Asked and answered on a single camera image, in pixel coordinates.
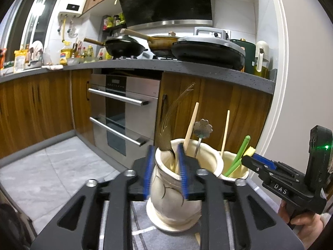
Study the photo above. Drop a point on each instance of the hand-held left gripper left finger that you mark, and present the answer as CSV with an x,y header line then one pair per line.
x,y
148,172

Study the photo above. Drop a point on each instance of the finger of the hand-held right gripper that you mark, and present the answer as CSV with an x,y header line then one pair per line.
x,y
264,161
253,165

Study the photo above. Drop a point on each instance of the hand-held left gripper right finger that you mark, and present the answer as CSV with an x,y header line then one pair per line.
x,y
183,172

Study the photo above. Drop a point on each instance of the green chopstick with yellow end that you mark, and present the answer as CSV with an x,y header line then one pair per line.
x,y
249,151

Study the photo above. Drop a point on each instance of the cream floral ceramic utensil holder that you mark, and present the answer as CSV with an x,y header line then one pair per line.
x,y
169,192

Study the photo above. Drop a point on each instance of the light wooden chopstick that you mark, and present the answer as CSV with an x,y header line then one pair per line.
x,y
191,125
225,132

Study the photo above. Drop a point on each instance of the person's right hand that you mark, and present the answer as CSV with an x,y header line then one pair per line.
x,y
304,224

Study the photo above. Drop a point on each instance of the cream ceramic drip tray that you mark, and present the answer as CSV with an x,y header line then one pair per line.
x,y
161,225

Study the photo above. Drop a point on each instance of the wooden base cabinet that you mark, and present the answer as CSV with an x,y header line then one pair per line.
x,y
39,104
234,104

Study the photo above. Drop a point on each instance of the stainless steel built-in oven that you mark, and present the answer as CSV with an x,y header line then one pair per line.
x,y
124,109

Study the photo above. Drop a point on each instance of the grey plaid tablecloth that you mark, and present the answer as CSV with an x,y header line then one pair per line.
x,y
156,239

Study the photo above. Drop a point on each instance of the oil bottle with white top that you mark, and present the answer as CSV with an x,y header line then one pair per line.
x,y
261,62

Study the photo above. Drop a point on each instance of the dark green kettle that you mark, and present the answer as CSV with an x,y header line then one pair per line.
x,y
247,57

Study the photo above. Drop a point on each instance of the grey stone countertop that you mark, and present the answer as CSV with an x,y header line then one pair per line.
x,y
156,65

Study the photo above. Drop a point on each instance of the black electric griddle grey lid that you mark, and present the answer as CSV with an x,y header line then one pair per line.
x,y
208,54

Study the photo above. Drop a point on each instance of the row of condiment bottles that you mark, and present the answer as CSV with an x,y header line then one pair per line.
x,y
85,53

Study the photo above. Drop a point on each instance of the white and grey kitchen appliance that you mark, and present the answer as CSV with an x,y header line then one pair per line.
x,y
210,32

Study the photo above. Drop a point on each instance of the white dishcloth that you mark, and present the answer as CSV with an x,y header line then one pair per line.
x,y
53,67

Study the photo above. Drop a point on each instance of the shelf of seasoning jars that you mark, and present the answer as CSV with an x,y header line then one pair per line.
x,y
114,22

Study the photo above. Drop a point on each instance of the water heater pipes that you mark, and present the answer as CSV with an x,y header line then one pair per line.
x,y
63,28

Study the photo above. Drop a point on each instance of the white cloth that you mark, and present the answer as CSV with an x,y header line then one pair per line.
x,y
36,48

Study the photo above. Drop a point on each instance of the yellow food packet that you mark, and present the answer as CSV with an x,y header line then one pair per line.
x,y
19,61

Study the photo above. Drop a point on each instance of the black range hood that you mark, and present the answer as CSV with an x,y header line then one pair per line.
x,y
164,0

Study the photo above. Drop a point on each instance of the glass sliding door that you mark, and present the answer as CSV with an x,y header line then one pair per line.
x,y
33,13

